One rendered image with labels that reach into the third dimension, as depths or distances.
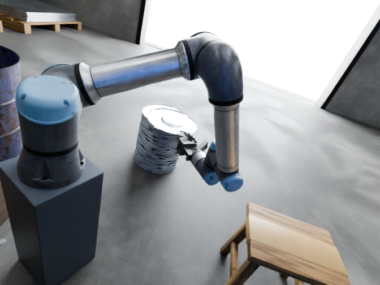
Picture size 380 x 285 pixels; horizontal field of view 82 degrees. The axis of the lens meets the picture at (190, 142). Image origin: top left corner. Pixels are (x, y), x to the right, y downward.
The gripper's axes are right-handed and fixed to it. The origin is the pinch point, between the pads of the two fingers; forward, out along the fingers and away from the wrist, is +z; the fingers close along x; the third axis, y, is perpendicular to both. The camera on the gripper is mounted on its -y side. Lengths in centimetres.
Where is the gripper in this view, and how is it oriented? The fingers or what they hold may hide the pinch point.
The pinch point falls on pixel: (182, 133)
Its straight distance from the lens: 115.3
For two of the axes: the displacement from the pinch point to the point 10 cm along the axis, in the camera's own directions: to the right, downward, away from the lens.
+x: -2.8, 8.1, 5.2
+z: -4.7, -5.9, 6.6
